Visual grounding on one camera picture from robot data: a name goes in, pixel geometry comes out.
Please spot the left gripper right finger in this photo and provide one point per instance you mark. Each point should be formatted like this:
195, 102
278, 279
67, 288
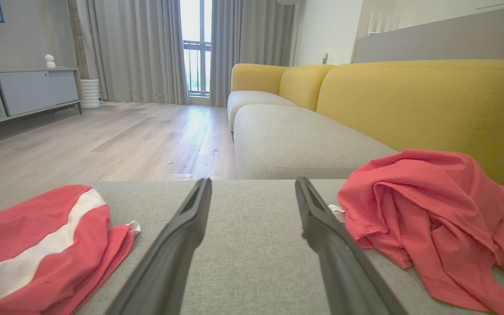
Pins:
339, 267

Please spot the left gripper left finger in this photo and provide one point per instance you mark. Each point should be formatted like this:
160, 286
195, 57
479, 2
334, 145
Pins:
169, 258

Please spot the red jersey shirt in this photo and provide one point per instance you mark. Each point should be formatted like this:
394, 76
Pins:
431, 197

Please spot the red shorts white stripe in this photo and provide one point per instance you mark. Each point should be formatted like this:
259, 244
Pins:
37, 218

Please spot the large grey seat cushion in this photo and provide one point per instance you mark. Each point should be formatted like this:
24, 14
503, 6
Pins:
295, 140

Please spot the small grey seat cushion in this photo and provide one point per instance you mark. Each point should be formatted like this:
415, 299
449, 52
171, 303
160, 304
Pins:
252, 98

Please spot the wide yellow sofa backrest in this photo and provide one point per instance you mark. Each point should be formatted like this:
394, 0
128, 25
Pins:
409, 100

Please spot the white ribbed planter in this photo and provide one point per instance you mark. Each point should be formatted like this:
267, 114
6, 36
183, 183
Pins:
90, 94

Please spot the narrow yellow sofa backrest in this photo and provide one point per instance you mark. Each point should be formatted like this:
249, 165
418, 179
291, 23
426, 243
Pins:
300, 85

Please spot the yellow sofa armrest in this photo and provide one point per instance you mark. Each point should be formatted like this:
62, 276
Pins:
254, 78

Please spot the grey curtain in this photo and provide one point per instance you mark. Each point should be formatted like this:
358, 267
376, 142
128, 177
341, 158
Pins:
252, 43
138, 48

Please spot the grey TV cabinet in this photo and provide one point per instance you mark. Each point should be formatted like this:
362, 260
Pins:
33, 92

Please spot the balcony glass door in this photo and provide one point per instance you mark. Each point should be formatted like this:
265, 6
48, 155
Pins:
196, 43

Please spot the small white figurine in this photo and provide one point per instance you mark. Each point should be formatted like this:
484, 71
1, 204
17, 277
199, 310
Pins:
50, 61

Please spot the brown textured trunk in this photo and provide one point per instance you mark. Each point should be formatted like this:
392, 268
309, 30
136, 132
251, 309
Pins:
78, 39

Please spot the white antenna router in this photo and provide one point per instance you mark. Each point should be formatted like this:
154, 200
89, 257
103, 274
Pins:
383, 24

